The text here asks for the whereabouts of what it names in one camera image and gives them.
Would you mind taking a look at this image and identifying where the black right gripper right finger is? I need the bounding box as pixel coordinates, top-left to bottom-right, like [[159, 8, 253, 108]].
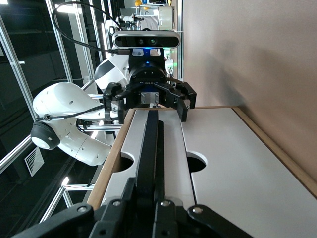
[[152, 183, 256, 238]]

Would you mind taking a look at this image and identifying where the white drawer with black handle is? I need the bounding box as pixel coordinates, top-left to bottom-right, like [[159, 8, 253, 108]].
[[101, 110, 196, 211]]

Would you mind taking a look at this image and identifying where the thin black arm tether cable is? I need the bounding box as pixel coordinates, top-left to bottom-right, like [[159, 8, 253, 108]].
[[34, 104, 105, 122]]

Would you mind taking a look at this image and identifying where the white drawer without handle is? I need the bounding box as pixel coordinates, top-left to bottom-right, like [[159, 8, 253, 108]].
[[180, 108, 317, 238]]

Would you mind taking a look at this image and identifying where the brown table mat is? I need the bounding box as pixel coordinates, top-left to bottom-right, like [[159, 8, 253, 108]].
[[182, 0, 317, 174]]

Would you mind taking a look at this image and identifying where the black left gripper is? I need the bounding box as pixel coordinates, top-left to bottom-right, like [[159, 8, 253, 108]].
[[103, 63, 197, 124]]

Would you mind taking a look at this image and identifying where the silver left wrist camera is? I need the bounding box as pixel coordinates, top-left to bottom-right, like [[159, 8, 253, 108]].
[[111, 30, 181, 49]]

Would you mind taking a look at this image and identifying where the aluminium profile frame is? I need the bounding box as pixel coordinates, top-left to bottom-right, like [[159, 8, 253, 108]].
[[0, 0, 185, 224]]

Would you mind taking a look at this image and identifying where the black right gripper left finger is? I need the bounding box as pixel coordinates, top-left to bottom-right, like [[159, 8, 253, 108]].
[[9, 177, 153, 238]]

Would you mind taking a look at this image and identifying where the wooden drawer cabinet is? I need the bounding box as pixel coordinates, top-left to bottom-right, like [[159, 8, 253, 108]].
[[86, 106, 317, 211]]

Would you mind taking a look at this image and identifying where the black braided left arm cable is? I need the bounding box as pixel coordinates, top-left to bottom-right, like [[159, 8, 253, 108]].
[[52, 1, 133, 55]]

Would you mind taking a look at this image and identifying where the white square air vent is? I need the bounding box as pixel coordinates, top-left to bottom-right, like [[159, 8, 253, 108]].
[[24, 147, 46, 177]]

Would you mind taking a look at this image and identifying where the white cylindrical canister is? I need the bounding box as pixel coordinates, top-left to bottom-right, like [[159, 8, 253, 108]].
[[158, 5, 174, 31]]

